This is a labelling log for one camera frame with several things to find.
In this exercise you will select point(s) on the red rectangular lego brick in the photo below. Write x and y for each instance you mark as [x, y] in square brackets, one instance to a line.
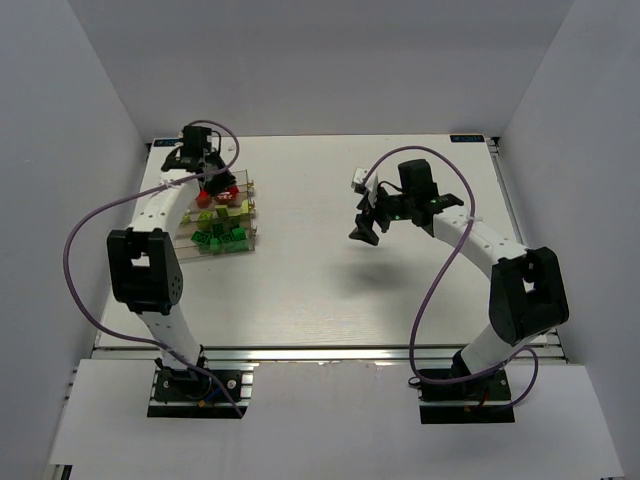
[228, 196]

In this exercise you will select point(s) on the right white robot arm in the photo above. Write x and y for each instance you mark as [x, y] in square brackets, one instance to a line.
[527, 296]

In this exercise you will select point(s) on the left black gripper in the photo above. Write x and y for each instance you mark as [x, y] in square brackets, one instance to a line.
[216, 179]

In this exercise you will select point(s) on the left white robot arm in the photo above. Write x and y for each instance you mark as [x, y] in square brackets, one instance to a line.
[145, 273]

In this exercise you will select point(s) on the green L-shaped lego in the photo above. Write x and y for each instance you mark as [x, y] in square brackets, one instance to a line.
[213, 247]

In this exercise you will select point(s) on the aluminium table frame rail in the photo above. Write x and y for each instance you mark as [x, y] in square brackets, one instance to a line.
[552, 352]

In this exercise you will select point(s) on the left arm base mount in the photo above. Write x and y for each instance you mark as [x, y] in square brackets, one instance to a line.
[185, 394]

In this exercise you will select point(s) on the clear three-slot container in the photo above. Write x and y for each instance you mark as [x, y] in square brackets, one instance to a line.
[185, 249]

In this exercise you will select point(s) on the red flower lego piece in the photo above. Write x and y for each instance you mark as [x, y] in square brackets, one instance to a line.
[203, 200]

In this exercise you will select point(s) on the blue corner label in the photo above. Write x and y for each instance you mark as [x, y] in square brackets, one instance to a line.
[467, 138]
[165, 142]

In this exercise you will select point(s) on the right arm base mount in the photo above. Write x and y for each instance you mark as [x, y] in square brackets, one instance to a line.
[484, 401]

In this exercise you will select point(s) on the right blue corner label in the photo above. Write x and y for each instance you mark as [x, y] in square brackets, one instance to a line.
[467, 138]

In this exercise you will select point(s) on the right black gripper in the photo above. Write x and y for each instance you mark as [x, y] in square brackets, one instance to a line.
[377, 214]

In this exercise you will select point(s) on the left blue corner label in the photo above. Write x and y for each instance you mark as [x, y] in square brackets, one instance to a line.
[165, 142]

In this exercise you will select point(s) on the green lego brick underside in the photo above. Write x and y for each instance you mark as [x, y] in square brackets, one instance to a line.
[218, 230]

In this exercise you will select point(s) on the green square lego brick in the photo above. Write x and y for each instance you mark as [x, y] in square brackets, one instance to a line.
[237, 246]

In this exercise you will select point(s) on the lime square lego brick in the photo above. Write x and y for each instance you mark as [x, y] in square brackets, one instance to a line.
[205, 217]

